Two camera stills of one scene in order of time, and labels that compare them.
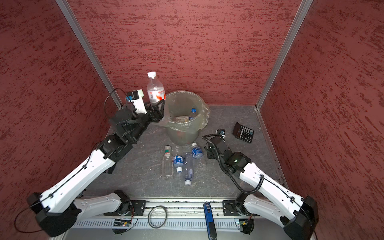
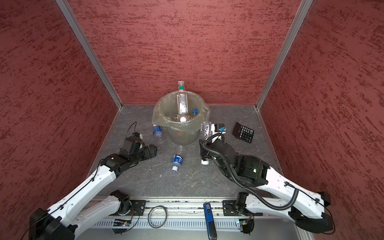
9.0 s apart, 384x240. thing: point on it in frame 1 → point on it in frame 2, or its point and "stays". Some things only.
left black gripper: (158, 115) → (147, 155)
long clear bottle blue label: (188, 168) → (206, 135)
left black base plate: (137, 207) stays
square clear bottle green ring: (167, 168) → (182, 99)
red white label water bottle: (155, 88) → (183, 118)
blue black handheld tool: (210, 221) stays
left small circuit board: (119, 222) stays
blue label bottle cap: (197, 155) → (158, 133)
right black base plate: (229, 208) stays
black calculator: (243, 133) stays
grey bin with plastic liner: (186, 113) stays
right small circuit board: (243, 222) stays
